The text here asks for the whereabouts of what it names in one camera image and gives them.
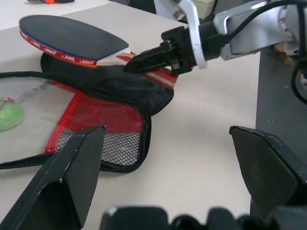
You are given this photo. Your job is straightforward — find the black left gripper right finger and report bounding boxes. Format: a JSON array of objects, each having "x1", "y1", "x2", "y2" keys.
[{"x1": 229, "y1": 125, "x2": 307, "y2": 222}]

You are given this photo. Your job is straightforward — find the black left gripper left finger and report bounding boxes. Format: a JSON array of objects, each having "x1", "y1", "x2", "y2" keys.
[{"x1": 0, "y1": 125, "x2": 107, "y2": 230}]

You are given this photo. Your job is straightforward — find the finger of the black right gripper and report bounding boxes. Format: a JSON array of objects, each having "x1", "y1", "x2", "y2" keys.
[{"x1": 123, "y1": 40, "x2": 177, "y2": 74}]

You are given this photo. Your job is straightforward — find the black and red paddle case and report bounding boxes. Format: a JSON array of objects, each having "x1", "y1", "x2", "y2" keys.
[{"x1": 0, "y1": 52, "x2": 175, "y2": 173}]

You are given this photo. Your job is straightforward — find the black rubber table tennis paddle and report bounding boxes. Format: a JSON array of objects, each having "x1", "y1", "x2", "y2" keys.
[{"x1": 18, "y1": 14, "x2": 179, "y2": 91}]

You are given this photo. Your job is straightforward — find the black office chair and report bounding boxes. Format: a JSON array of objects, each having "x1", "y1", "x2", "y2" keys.
[{"x1": 126, "y1": 0, "x2": 158, "y2": 14}]

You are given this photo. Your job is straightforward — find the green fuzzy zipper pendant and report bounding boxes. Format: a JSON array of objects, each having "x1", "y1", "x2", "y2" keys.
[{"x1": 0, "y1": 95, "x2": 24, "y2": 132}]

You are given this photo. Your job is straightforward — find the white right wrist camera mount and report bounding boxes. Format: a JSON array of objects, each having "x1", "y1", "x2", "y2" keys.
[{"x1": 171, "y1": 0, "x2": 208, "y2": 70}]

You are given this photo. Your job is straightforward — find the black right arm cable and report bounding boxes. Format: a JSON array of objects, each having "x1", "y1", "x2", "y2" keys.
[{"x1": 208, "y1": 0, "x2": 307, "y2": 106}]

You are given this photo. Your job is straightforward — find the orange handled pliers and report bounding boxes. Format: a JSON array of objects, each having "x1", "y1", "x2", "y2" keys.
[{"x1": 25, "y1": 0, "x2": 75, "y2": 5}]

